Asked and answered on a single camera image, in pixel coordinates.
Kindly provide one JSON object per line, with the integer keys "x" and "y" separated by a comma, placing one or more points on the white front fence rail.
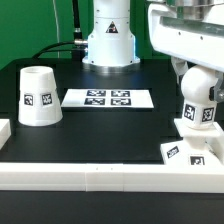
{"x": 110, "y": 177}

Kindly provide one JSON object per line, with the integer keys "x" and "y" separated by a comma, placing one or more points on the white lamp base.
{"x": 198, "y": 147}

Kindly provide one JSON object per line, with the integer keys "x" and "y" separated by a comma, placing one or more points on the white lamp bulb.
{"x": 198, "y": 109}

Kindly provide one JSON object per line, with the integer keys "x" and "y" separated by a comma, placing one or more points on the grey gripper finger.
{"x": 180, "y": 67}
{"x": 217, "y": 91}

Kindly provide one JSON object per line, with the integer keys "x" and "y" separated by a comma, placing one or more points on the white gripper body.
{"x": 189, "y": 30}

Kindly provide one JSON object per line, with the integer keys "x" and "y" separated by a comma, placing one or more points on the white marker sheet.
{"x": 107, "y": 98}

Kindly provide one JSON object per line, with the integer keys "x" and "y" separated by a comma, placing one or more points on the white left fence piece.
{"x": 5, "y": 131}

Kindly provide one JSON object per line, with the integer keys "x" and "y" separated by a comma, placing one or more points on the white lamp shade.
{"x": 39, "y": 104}

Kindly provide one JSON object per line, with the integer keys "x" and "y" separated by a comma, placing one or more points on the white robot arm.
{"x": 111, "y": 43}

